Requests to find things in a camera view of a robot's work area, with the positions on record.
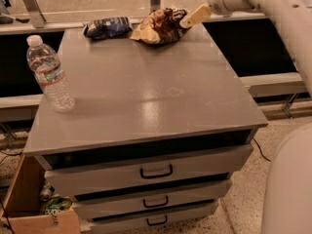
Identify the middle grey drawer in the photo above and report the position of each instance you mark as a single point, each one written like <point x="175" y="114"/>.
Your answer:
<point x="152" y="199"/>

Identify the metal can in box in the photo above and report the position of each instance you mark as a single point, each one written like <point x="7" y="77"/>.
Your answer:
<point x="46" y="193"/>

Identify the top grey drawer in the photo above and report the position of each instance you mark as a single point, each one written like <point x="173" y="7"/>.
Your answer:
<point x="158" y="169"/>

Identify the grey drawer cabinet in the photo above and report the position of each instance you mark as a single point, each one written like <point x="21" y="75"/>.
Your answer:
<point x="134" y="101"/>

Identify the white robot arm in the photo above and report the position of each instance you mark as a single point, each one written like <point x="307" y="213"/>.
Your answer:
<point x="287" y="205"/>

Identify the bottom grey drawer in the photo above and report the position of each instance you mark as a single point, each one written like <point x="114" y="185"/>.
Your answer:
<point x="154" y="218"/>

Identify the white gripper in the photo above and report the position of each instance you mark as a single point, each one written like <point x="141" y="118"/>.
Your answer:
<point x="216" y="2"/>

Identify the green snack package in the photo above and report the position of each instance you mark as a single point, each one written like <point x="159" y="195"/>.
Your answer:
<point x="57" y="205"/>

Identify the cardboard box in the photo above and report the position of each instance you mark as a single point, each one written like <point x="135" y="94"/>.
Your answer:
<point x="23" y="209"/>

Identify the brown chip bag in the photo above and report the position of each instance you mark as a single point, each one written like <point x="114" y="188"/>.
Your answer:
<point x="161" y="27"/>

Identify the blue chip bag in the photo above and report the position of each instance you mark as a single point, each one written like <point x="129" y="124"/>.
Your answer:
<point x="107" y="28"/>

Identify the grey drawer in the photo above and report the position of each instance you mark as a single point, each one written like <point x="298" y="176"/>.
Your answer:
<point x="158" y="169"/>
<point x="154" y="218"/>
<point x="152" y="199"/>

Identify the clear plastic water bottle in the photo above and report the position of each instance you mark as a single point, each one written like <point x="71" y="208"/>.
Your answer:
<point x="44" y="62"/>

